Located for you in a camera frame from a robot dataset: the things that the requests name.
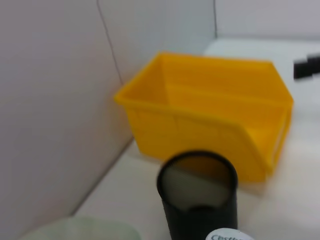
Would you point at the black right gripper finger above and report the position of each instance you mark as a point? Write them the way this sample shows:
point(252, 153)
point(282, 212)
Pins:
point(315, 63)
point(301, 70)

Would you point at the clear green-label water bottle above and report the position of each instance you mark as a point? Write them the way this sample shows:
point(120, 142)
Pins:
point(227, 236)

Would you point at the black mesh pen holder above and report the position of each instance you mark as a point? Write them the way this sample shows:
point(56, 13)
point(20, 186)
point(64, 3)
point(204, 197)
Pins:
point(190, 225)

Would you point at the green translucent fruit bowl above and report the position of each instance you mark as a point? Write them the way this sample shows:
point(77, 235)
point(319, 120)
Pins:
point(87, 230)

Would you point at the yellow plastic bin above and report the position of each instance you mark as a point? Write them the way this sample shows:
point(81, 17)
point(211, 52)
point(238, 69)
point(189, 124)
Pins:
point(200, 120)

